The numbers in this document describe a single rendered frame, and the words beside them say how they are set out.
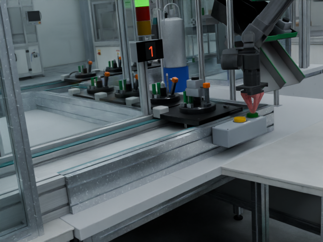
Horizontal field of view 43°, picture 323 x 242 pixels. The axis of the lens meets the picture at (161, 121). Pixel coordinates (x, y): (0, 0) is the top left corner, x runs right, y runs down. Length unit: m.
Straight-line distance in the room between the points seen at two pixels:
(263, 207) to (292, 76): 0.64
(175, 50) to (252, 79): 1.15
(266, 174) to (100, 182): 0.47
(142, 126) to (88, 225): 0.59
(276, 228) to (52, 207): 1.87
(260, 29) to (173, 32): 1.14
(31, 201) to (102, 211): 0.19
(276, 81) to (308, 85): 1.43
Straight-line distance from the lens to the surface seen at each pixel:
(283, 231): 2.70
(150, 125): 1.53
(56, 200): 1.06
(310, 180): 1.20
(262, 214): 1.58
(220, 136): 1.34
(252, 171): 1.26
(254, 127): 1.42
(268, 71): 1.82
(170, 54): 2.51
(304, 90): 3.17
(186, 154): 1.29
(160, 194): 1.14
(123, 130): 1.46
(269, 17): 1.42
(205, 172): 1.26
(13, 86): 0.92
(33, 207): 0.99
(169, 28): 2.49
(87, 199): 1.10
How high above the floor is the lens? 1.33
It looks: 14 degrees down
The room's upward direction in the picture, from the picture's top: 5 degrees counter-clockwise
